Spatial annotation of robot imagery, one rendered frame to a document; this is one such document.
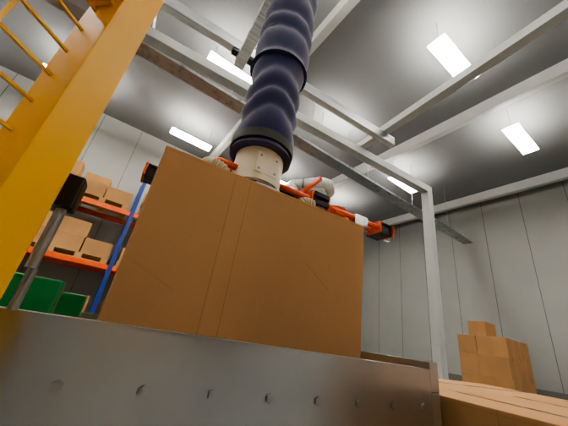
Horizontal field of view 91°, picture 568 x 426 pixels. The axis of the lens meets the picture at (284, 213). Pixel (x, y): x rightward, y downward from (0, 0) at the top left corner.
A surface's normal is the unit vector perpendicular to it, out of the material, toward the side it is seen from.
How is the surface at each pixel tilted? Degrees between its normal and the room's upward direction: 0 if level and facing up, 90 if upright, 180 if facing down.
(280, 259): 90
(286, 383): 90
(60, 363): 90
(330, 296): 90
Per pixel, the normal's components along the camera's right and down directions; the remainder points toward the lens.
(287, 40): 0.14, -0.23
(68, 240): 0.57, -0.26
